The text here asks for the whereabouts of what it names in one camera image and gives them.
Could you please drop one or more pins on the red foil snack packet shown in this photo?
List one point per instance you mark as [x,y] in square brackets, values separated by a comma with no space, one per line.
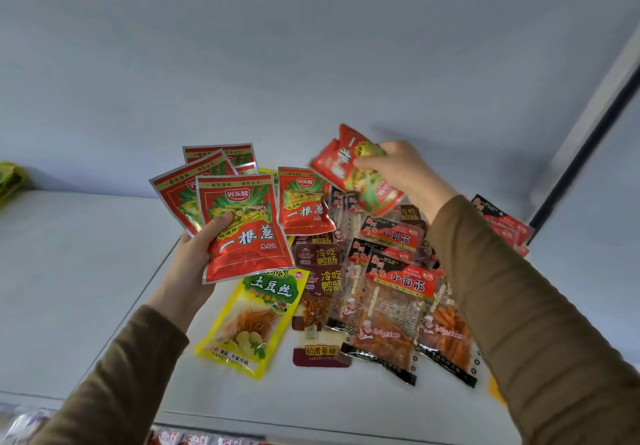
[220,153]
[175,194]
[340,164]
[250,244]
[305,209]

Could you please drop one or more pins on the white purple snack packet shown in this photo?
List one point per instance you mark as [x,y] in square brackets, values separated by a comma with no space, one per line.
[25,427]

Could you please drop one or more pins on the person's right hand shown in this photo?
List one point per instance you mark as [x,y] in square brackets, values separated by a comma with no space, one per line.
[410,174]

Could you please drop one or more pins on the row of white red snacks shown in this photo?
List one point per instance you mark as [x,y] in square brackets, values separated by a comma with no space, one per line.
[200,438]

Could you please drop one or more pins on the person's right forearm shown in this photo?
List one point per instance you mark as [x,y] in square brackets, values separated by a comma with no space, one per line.
[540,334]

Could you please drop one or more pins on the person's left hand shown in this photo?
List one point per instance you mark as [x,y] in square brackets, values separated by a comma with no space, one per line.
[185,284]

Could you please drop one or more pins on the yellow green snack packet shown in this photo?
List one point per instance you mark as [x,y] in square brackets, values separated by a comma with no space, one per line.
[11,182]
[250,329]

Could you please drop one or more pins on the orange clear snack packet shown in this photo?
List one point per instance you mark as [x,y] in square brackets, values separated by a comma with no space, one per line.
[496,389]

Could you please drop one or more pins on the person's left forearm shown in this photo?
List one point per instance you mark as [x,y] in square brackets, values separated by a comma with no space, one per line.
[110,394]

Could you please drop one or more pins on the pile of black red snacks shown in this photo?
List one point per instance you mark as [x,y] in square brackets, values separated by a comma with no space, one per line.
[400,279]

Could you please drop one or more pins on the white metal shelf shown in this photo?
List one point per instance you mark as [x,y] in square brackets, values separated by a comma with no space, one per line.
[75,284]

